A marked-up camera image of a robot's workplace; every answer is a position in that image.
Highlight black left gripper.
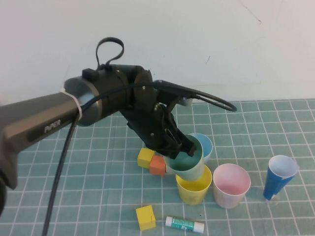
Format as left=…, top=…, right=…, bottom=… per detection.
left=122, top=95, right=197, bottom=161

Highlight light blue plastic cup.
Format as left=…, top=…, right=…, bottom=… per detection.
left=189, top=132, right=213, bottom=165

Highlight yellow plastic cup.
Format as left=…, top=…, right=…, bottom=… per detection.
left=175, top=164, right=213, bottom=206

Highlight black looped camera cable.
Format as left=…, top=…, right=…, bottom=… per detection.
left=152, top=80, right=238, bottom=113

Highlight black strap loop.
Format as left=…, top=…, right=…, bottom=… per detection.
left=95, top=36, right=125, bottom=72

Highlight long black arm cable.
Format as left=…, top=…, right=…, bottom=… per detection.
left=41, top=82, right=160, bottom=236

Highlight blue paper cone cup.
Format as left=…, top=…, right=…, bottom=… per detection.
left=262, top=154, right=300, bottom=206

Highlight white green glue stick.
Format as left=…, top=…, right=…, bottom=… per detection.
left=165, top=216, right=205, bottom=233

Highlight mint green plastic cup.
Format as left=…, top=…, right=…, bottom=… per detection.
left=163, top=134, right=206, bottom=182

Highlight yellow cube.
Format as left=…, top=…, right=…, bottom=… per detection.
left=135, top=205, right=157, bottom=231
left=137, top=147, right=155, bottom=169

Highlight pink plastic cup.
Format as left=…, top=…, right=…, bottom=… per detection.
left=213, top=163, right=251, bottom=209

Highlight green grid mat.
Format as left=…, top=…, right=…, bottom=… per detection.
left=0, top=99, right=315, bottom=236

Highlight white zip tie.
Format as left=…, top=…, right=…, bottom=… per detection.
left=60, top=87, right=83, bottom=121

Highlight orange cube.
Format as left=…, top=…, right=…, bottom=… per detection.
left=149, top=155, right=167, bottom=177

